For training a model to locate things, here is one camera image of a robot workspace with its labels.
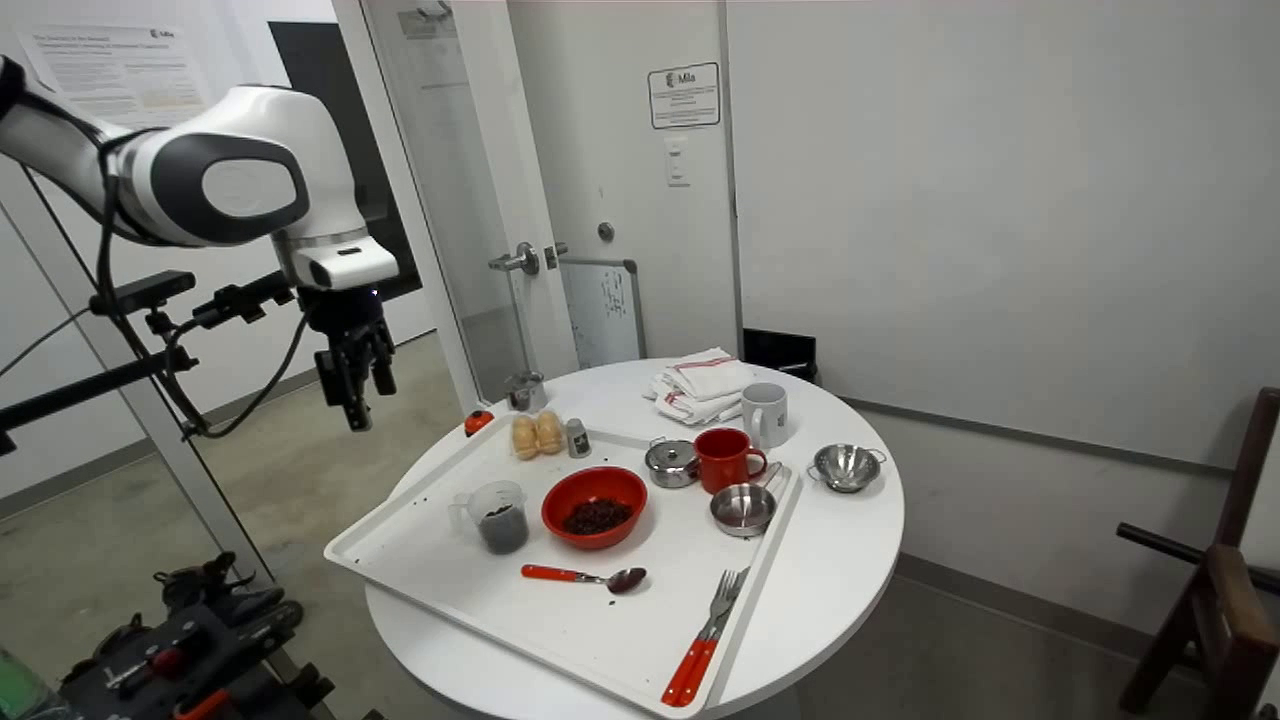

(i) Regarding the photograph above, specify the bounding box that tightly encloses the white door sign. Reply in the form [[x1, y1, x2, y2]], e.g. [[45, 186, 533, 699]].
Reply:
[[645, 60, 725, 134]]

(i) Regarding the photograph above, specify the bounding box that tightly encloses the red bowl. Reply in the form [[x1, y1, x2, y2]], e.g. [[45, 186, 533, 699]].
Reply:
[[537, 463, 653, 555]]

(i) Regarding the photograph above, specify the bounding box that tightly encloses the small steel cup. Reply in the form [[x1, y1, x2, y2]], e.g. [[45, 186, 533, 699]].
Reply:
[[642, 437, 705, 492]]

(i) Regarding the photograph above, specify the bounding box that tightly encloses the red mug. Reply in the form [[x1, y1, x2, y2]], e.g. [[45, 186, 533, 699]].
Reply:
[[694, 422, 775, 495]]

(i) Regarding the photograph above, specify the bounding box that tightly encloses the silver door handle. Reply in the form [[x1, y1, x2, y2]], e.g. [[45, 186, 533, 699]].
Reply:
[[485, 240, 545, 281]]

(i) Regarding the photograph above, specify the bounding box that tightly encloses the red handled spoon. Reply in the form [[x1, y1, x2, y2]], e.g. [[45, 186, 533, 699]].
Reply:
[[517, 560, 653, 598]]

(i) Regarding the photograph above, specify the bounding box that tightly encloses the white plastic tray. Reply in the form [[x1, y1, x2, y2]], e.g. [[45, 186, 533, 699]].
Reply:
[[319, 396, 811, 715]]

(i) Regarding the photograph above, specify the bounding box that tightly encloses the small steel bowl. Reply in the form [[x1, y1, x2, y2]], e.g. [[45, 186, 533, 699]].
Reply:
[[807, 440, 887, 495], [705, 480, 781, 539]]

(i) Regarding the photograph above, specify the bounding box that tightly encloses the small framed white board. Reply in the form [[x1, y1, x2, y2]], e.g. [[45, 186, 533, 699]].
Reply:
[[557, 251, 653, 368]]

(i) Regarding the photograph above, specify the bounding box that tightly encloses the black camera cable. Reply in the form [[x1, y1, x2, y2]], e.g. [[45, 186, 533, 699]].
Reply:
[[196, 313, 319, 445]]

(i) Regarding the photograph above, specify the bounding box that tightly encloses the black camera on stand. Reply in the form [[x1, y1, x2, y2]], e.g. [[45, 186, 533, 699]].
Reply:
[[87, 266, 200, 321]]

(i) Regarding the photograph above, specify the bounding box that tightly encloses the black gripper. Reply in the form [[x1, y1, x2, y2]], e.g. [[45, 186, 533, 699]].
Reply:
[[296, 281, 400, 437]]

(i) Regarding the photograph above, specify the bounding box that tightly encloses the black tool bag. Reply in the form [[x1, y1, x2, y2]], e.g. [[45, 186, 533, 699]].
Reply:
[[23, 549, 337, 720]]

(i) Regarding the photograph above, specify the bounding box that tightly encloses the clear plastic cup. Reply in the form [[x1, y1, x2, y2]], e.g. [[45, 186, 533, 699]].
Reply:
[[455, 477, 533, 560]]

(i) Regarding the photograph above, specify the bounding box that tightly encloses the white red striped towel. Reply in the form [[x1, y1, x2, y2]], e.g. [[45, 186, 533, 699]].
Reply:
[[642, 344, 754, 433]]

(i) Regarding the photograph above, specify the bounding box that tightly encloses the red handled knife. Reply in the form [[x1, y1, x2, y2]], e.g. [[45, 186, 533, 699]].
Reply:
[[658, 562, 754, 712]]

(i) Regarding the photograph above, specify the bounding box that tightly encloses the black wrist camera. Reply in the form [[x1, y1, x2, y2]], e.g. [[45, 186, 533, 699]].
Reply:
[[173, 270, 301, 337]]

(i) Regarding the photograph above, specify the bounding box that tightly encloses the dark wooden chair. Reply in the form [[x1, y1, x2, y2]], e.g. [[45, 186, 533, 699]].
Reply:
[[1115, 383, 1280, 720]]

